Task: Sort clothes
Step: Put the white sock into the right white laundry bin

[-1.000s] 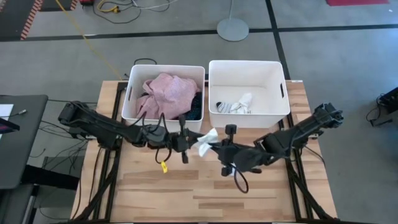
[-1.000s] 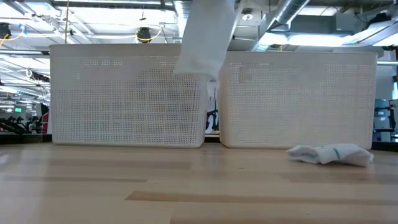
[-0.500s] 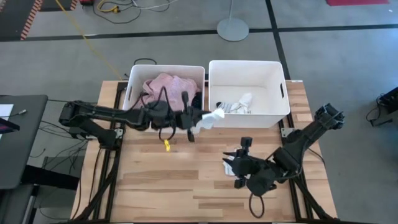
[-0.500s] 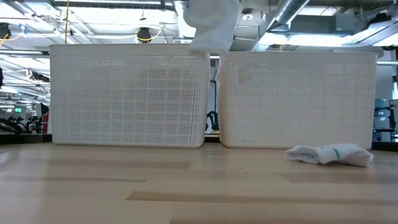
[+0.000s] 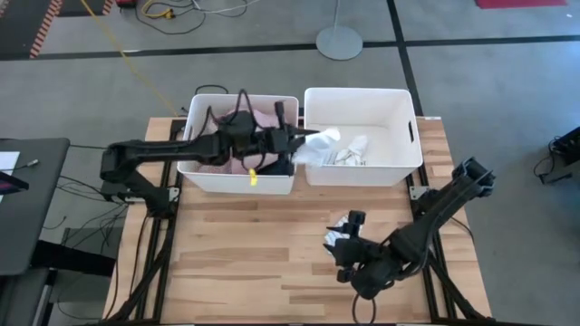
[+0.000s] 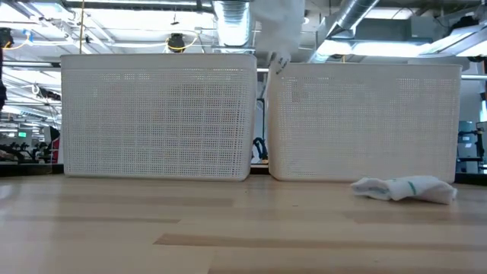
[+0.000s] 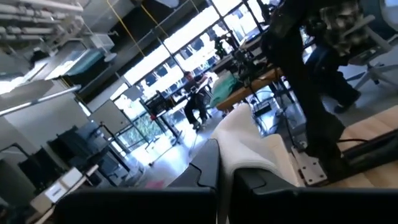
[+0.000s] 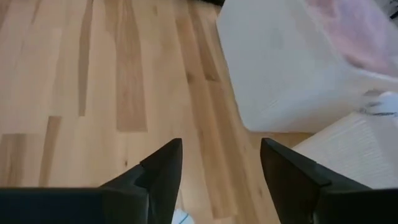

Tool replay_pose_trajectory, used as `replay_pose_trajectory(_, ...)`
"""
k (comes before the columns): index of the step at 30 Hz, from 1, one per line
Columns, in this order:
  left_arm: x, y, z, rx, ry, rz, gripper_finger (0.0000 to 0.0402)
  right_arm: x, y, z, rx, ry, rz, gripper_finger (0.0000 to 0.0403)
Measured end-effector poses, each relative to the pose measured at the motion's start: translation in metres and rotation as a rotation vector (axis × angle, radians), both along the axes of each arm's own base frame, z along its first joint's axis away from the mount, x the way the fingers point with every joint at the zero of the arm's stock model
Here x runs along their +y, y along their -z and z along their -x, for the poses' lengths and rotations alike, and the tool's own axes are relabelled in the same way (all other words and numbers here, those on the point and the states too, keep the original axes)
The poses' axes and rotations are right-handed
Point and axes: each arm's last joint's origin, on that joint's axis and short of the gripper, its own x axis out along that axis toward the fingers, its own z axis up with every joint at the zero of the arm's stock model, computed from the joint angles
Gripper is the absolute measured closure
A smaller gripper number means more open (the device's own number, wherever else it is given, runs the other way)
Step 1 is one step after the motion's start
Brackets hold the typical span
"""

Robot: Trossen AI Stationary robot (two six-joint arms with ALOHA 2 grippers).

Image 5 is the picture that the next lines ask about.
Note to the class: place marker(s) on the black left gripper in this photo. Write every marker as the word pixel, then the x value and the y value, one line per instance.
pixel 277 145

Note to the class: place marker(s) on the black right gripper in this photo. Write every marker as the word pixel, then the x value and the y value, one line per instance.
pixel 358 258

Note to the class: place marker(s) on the white striped sock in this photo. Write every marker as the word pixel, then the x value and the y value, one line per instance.
pixel 337 236

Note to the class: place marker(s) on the pink button shirt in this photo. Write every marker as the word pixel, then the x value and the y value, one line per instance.
pixel 265 120

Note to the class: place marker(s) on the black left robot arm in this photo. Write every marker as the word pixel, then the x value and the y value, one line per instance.
pixel 154 151

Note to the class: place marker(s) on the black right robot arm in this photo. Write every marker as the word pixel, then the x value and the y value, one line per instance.
pixel 435 217

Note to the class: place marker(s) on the yellow tag on arm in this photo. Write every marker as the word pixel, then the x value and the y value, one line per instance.
pixel 253 177

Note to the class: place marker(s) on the white perforated plastic bin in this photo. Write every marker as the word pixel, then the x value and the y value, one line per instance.
pixel 362 108
pixel 235 183

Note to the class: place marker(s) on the grey round lamp base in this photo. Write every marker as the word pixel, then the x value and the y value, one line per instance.
pixel 339 43

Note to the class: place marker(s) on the thin grey lamp pole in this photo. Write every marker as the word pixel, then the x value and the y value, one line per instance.
pixel 336 13

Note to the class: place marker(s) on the red box on floor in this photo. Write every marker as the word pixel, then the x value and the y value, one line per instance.
pixel 127 2

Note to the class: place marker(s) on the black furniture base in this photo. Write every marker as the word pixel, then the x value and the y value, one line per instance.
pixel 72 260

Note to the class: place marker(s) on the red floor mat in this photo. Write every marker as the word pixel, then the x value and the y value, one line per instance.
pixel 521 3

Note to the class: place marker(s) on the black desk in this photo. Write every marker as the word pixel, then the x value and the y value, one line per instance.
pixel 31 213

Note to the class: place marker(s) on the dark monitor edge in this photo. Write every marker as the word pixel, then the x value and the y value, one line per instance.
pixel 13 185

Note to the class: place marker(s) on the white paper on desk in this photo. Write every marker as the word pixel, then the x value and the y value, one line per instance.
pixel 8 160

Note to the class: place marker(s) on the black mat with hazard stripes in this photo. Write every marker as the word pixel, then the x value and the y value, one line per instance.
pixel 27 27

